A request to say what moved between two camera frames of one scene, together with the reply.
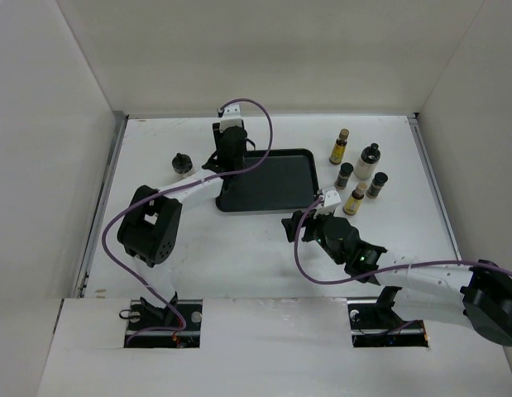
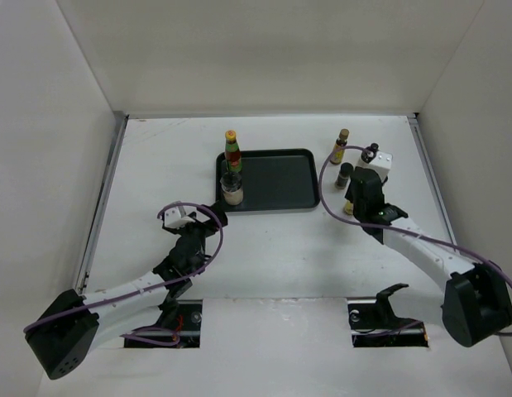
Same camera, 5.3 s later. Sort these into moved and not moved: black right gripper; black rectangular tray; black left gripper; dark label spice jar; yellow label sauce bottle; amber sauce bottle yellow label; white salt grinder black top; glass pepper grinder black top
Moved: black left gripper; black right gripper; glass pepper grinder black top
Not moved: dark label spice jar; white salt grinder black top; amber sauce bottle yellow label; yellow label sauce bottle; black rectangular tray
